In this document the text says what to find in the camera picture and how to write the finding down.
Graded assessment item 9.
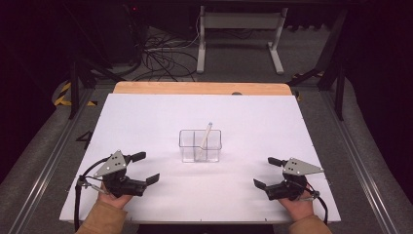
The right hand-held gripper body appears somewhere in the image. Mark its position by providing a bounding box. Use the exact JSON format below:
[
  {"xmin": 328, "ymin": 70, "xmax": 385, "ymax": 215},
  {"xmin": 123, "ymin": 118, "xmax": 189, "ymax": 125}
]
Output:
[{"xmin": 264, "ymin": 157, "xmax": 325, "ymax": 202}]

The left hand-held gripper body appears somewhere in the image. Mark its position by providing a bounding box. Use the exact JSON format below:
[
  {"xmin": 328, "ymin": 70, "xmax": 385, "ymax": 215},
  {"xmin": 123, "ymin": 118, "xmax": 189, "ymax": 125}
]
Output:
[{"xmin": 93, "ymin": 149, "xmax": 148, "ymax": 199}]

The clear acrylic pen holder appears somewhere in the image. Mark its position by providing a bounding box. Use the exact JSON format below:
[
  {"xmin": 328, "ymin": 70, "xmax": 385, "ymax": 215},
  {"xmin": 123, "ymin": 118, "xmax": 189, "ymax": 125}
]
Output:
[{"xmin": 178, "ymin": 129, "xmax": 223, "ymax": 164}]

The white pen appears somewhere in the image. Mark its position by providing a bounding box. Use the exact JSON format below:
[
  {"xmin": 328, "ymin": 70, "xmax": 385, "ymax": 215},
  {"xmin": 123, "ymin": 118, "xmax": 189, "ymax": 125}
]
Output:
[{"xmin": 198, "ymin": 121, "xmax": 213, "ymax": 151}]

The person's left hand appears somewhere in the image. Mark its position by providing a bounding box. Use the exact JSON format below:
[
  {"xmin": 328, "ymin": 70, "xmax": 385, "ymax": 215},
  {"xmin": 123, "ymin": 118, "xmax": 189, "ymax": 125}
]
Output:
[{"xmin": 96, "ymin": 183, "xmax": 134, "ymax": 210}]

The person's right hand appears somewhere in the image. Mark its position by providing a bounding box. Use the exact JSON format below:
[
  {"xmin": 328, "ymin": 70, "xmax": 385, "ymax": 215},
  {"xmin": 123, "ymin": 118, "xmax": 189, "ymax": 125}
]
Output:
[{"xmin": 278, "ymin": 189, "xmax": 317, "ymax": 222}]

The white table cover sheet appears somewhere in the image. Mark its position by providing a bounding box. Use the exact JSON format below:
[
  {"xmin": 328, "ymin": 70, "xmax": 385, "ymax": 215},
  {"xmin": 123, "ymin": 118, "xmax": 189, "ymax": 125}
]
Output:
[{"xmin": 58, "ymin": 93, "xmax": 342, "ymax": 224}]

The yellow black hazard tape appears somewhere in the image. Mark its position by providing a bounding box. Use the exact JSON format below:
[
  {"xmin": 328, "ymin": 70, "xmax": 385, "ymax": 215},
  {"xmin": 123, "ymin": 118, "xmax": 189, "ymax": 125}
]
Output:
[{"xmin": 53, "ymin": 81, "xmax": 98, "ymax": 107}]

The black metal stand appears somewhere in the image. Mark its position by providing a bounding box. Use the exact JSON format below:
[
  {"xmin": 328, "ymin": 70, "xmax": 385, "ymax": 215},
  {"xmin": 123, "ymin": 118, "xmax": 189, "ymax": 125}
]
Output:
[
  {"xmin": 62, "ymin": 3, "xmax": 128, "ymax": 121},
  {"xmin": 285, "ymin": 8, "xmax": 347, "ymax": 122}
]

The black equipment case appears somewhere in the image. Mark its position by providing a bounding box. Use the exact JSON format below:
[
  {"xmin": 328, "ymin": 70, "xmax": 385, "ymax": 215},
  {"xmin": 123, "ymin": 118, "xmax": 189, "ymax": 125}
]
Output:
[{"xmin": 87, "ymin": 1, "xmax": 145, "ymax": 66}]

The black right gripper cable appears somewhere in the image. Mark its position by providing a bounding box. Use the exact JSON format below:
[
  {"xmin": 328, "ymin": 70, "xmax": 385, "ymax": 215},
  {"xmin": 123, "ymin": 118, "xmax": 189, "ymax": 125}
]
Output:
[{"xmin": 305, "ymin": 181, "xmax": 329, "ymax": 226}]

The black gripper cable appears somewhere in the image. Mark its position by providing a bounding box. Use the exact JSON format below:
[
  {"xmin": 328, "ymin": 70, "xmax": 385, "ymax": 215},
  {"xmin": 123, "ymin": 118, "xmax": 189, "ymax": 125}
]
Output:
[
  {"xmin": 73, "ymin": 155, "xmax": 110, "ymax": 232},
  {"xmin": 305, "ymin": 181, "xmax": 329, "ymax": 226}
]

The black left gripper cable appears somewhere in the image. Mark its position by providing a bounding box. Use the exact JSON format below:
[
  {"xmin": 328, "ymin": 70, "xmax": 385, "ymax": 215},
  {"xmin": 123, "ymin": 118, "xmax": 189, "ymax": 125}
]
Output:
[{"xmin": 73, "ymin": 155, "xmax": 110, "ymax": 232}]

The aluminium rail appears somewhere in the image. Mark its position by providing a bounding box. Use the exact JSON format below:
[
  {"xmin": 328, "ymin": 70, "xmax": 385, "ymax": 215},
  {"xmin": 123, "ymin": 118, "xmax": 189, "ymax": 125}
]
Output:
[
  {"xmin": 8, "ymin": 89, "xmax": 96, "ymax": 234},
  {"xmin": 319, "ymin": 89, "xmax": 403, "ymax": 234}
]

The bundle of black cables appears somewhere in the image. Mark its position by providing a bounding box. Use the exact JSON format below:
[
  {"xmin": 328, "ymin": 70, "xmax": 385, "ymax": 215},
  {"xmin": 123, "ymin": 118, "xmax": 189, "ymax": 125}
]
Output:
[{"xmin": 132, "ymin": 25, "xmax": 200, "ymax": 82}]

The white metal stand frame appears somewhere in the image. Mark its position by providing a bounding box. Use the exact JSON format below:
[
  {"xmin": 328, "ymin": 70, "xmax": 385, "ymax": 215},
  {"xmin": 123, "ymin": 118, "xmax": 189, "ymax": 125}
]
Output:
[{"xmin": 196, "ymin": 5, "xmax": 289, "ymax": 76}]

